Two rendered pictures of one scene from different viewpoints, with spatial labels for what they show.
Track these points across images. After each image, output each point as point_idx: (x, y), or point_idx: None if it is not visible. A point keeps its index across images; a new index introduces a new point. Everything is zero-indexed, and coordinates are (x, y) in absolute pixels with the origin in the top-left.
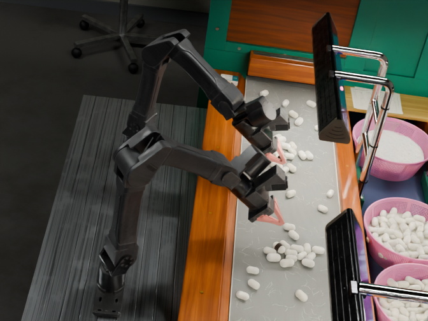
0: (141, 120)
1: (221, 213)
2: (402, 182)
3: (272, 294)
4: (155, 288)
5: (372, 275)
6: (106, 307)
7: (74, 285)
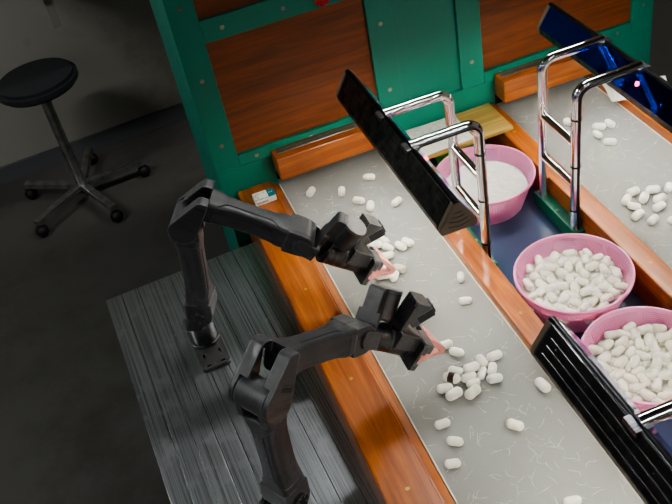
0: (204, 306)
1: (363, 372)
2: (517, 216)
3: (482, 441)
4: None
5: None
6: None
7: None
